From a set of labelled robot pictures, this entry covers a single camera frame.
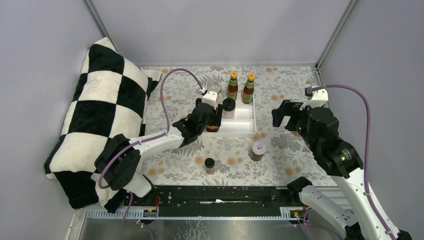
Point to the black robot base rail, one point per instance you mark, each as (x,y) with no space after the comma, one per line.
(220,201)

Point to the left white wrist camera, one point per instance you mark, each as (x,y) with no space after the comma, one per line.
(209,97)

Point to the red label sauce bottle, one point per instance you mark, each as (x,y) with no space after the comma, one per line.
(249,88)

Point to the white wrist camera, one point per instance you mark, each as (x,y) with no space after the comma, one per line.
(317,97)
(209,97)

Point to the red lid sauce jar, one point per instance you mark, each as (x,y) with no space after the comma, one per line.
(213,128)

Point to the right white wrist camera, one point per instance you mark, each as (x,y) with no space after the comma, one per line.
(317,97)

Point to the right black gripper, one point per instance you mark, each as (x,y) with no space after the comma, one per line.
(287,108)

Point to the floral table mat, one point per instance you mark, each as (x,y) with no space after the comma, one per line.
(286,157)

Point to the large black lid jar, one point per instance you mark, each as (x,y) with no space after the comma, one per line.
(228,108)

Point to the white plastic organizer tray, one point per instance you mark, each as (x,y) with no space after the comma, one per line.
(243,125)

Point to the clear glass jar metal rim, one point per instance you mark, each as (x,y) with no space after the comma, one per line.
(214,87)

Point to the small black cap spice jar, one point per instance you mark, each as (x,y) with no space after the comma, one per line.
(209,164)

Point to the green label sauce bottle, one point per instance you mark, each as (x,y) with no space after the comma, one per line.
(232,88)

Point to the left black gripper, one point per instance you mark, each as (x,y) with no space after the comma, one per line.
(215,119)

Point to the black white checkered pillow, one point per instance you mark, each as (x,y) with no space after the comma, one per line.
(110,98)

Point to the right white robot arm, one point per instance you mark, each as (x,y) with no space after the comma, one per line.
(342,163)

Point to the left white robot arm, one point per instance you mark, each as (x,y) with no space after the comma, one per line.
(119,161)

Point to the white lid brown jar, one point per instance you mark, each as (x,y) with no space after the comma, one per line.
(257,151)

